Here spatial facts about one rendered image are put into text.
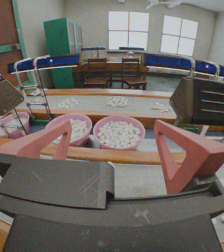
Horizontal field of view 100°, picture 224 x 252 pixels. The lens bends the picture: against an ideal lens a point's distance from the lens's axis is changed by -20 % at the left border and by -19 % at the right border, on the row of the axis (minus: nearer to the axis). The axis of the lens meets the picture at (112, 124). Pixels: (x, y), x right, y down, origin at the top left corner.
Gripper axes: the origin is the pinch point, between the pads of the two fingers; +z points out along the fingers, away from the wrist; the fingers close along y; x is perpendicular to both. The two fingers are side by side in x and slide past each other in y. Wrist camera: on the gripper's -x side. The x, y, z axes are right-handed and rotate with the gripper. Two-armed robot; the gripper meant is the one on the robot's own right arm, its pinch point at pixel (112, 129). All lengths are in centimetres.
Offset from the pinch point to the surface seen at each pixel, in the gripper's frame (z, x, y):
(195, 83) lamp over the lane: 7.6, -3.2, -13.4
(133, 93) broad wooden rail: 87, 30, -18
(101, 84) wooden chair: 216, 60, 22
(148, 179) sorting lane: 11.5, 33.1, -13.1
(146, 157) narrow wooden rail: 20.2, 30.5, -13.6
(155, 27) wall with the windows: 513, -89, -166
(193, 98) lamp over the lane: 6.4, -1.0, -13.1
